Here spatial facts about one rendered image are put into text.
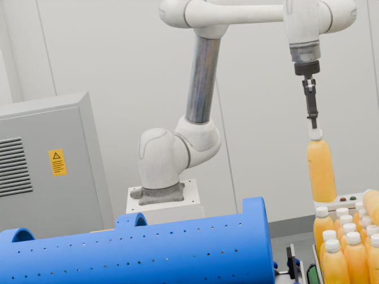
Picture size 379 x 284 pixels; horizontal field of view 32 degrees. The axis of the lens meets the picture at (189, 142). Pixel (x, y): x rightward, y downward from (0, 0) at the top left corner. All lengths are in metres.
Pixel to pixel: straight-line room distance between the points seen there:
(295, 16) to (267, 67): 2.89
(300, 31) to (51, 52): 3.08
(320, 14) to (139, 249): 0.88
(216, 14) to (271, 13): 0.18
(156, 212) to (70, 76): 2.39
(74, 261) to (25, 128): 1.62
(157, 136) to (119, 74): 2.23
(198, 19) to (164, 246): 0.77
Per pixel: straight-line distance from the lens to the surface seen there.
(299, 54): 1.98
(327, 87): 4.94
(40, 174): 3.66
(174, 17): 2.34
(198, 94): 2.61
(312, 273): 2.36
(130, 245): 2.06
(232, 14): 2.20
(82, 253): 2.10
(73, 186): 3.65
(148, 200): 2.64
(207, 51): 2.53
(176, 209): 2.58
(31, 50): 4.86
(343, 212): 2.24
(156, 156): 2.58
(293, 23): 1.97
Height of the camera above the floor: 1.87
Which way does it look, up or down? 12 degrees down
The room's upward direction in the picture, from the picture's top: 10 degrees counter-clockwise
